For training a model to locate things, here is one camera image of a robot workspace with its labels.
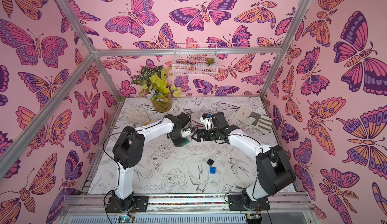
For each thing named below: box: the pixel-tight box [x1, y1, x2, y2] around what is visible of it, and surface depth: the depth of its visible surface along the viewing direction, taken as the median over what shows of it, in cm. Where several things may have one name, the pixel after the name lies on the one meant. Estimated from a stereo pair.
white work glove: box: [122, 107, 152, 126], surface depth 112 cm
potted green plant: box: [131, 65, 182, 113], surface depth 103 cm
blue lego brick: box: [209, 166, 217, 175], surface depth 85 cm
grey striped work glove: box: [233, 106, 273, 134], surface depth 108 cm
